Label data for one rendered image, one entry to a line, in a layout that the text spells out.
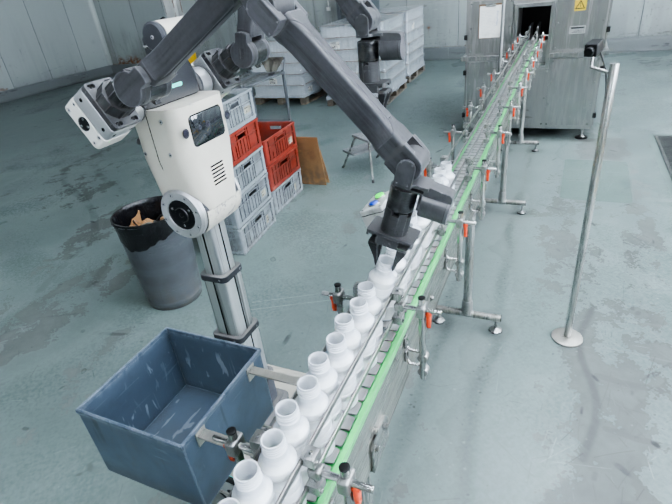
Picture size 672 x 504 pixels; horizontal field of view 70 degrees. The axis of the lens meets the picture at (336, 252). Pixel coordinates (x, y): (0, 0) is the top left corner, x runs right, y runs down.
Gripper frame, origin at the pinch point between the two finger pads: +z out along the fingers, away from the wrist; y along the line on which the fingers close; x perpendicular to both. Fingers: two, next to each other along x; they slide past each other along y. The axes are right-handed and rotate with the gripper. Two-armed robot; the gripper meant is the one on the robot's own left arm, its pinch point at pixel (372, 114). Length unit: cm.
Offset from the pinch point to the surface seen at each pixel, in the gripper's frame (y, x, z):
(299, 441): -18, 88, 28
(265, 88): 415, -584, 113
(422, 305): -27, 45, 30
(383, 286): -19, 48, 25
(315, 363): -14, 74, 26
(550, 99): -36, -425, 96
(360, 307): -17, 58, 23
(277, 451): -18, 93, 24
